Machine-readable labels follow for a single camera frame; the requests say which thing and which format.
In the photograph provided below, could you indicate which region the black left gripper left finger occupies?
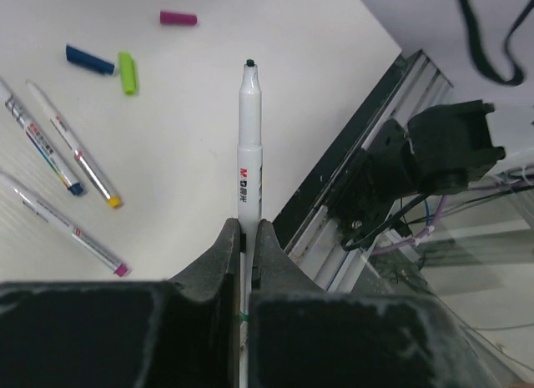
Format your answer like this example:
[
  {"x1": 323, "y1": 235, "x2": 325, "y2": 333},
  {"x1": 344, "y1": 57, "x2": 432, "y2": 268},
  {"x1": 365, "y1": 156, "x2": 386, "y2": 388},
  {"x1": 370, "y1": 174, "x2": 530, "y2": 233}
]
[{"x1": 1, "y1": 219, "x2": 240, "y2": 387}]

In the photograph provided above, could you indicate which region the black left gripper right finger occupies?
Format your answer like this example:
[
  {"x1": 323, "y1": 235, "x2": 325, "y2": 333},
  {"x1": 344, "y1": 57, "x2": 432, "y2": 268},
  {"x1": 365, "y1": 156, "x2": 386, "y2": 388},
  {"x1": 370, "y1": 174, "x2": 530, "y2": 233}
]
[{"x1": 248, "y1": 221, "x2": 480, "y2": 387}]

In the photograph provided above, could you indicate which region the pink marker pen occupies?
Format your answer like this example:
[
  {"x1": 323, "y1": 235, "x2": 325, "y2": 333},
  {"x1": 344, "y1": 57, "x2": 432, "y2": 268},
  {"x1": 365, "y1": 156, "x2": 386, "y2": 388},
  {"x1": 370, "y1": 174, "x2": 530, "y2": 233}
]
[{"x1": 1, "y1": 170, "x2": 131, "y2": 278}]

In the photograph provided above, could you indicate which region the white marker pen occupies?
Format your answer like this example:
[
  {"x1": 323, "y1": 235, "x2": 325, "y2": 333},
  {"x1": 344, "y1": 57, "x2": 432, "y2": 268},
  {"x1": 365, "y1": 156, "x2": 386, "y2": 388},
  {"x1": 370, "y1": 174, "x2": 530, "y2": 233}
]
[{"x1": 1, "y1": 79, "x2": 85, "y2": 196}]

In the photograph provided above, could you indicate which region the green marker pen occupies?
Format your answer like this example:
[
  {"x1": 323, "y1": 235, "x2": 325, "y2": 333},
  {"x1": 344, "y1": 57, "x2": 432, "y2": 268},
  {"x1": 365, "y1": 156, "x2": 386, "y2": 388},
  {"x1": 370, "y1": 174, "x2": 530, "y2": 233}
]
[{"x1": 237, "y1": 59, "x2": 263, "y2": 365}]

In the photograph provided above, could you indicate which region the blue pen cap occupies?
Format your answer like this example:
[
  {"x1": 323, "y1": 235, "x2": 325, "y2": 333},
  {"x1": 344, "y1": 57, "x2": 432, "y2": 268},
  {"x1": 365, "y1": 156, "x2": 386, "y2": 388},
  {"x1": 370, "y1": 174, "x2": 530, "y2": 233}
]
[{"x1": 65, "y1": 45, "x2": 115, "y2": 75}]

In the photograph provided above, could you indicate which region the pink pen cap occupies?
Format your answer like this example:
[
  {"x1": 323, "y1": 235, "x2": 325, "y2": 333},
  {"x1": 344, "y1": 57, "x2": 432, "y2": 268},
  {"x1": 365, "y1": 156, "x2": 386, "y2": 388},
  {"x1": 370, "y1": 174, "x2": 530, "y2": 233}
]
[{"x1": 159, "y1": 11, "x2": 198, "y2": 26}]

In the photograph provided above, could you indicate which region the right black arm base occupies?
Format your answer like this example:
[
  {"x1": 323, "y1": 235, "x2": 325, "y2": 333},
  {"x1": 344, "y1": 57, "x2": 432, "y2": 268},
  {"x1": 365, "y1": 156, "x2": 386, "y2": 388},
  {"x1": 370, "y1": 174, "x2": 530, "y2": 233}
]
[{"x1": 330, "y1": 100, "x2": 506, "y2": 250}]

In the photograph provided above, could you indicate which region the orange marker pen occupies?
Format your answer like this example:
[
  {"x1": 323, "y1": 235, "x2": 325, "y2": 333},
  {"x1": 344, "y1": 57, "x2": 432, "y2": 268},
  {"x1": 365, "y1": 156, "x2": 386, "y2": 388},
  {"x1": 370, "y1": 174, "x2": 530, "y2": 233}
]
[{"x1": 26, "y1": 79, "x2": 123, "y2": 209}]

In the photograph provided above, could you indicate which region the light green pen cap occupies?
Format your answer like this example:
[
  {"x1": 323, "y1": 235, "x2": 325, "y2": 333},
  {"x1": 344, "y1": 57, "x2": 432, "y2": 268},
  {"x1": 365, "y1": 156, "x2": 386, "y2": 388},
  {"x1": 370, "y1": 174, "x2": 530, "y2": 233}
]
[{"x1": 118, "y1": 51, "x2": 138, "y2": 95}]

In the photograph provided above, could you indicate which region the aluminium frame rail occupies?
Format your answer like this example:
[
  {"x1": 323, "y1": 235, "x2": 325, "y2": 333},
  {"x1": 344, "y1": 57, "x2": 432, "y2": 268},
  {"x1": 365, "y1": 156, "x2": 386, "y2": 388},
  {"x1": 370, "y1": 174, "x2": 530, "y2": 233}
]
[{"x1": 274, "y1": 51, "x2": 452, "y2": 292}]

